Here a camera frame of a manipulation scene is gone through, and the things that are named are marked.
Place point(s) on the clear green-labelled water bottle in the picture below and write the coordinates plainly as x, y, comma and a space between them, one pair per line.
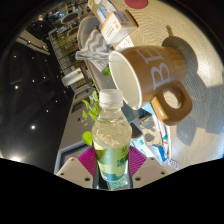
111, 140

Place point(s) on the green potted plant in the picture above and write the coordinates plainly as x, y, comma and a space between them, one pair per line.
94, 110

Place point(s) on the brown lettered ceramic mug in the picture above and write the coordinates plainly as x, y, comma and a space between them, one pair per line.
146, 76

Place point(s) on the white orange carton box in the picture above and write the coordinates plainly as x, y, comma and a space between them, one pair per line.
118, 26

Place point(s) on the group of wooden dining chairs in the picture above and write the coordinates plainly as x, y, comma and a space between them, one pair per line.
68, 18

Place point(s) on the white round column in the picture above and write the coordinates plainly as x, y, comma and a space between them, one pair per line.
72, 78

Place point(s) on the white blue packet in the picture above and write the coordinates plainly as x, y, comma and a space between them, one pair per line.
103, 12

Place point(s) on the group of ceiling spotlights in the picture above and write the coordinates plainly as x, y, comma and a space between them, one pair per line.
33, 127

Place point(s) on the pill blister pack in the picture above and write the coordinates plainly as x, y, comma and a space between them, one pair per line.
173, 163

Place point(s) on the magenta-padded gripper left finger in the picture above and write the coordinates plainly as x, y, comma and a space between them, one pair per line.
73, 168

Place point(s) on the white teal tube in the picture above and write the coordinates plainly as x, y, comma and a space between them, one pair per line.
164, 133

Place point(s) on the white printed leaflet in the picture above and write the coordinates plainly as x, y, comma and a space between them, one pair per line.
125, 43

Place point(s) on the flat round red coaster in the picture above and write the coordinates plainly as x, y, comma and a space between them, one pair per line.
136, 3

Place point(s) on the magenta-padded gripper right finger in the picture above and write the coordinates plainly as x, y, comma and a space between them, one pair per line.
150, 168

